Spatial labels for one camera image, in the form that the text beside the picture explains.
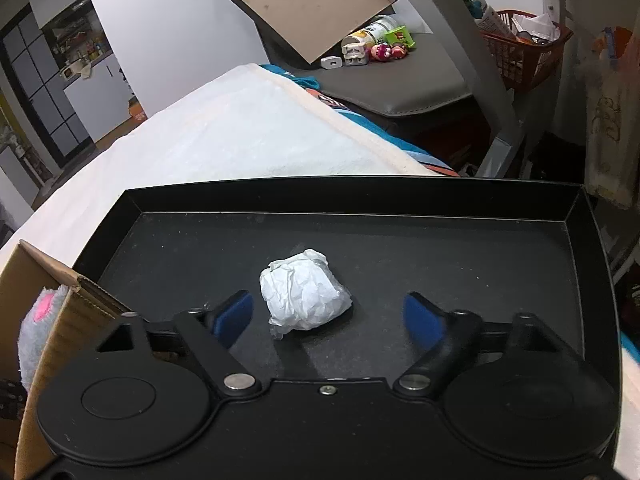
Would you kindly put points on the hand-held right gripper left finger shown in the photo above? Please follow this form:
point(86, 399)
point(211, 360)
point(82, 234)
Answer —
point(234, 312)

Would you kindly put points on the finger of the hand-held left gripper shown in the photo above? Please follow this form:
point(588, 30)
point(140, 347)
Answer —
point(11, 400)

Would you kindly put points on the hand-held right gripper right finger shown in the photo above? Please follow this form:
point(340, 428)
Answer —
point(421, 312)

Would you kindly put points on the black tray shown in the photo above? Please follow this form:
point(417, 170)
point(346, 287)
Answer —
point(400, 250)

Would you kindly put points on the white tissue ball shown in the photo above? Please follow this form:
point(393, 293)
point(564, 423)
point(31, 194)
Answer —
point(305, 292)

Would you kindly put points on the pink and grey plush toy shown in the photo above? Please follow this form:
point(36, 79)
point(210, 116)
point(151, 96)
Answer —
point(40, 325)

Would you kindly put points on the cardboard box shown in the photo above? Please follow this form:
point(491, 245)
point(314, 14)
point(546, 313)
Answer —
point(70, 320)

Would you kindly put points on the blue printed blanket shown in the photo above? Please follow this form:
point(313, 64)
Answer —
point(380, 132)

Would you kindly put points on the small orange box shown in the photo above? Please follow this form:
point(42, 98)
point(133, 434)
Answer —
point(138, 110)

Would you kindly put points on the grey padded bench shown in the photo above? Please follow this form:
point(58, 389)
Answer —
point(400, 85)

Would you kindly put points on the white cabinet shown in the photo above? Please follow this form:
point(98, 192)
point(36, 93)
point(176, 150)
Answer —
point(100, 95)

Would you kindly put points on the red and pink toy figures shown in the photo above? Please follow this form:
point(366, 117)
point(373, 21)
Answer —
point(389, 51)

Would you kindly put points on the white plug adapter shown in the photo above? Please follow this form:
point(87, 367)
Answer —
point(356, 55)

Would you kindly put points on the white charger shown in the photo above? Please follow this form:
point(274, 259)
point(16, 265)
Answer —
point(331, 62)

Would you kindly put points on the beige printed bag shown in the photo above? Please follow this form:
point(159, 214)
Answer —
point(612, 120)

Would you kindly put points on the green box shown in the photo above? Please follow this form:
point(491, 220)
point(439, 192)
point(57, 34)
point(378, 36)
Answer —
point(400, 37)

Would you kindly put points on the red plastic basket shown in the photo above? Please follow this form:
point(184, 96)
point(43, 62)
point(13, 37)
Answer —
point(525, 55)

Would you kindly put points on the white and yellow jar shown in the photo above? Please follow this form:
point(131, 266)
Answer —
point(372, 32)

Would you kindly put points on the black framed glass door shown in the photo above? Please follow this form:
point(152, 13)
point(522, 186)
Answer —
point(40, 90)

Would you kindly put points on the grey metal frame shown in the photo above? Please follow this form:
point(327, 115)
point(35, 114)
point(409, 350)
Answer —
point(480, 75)

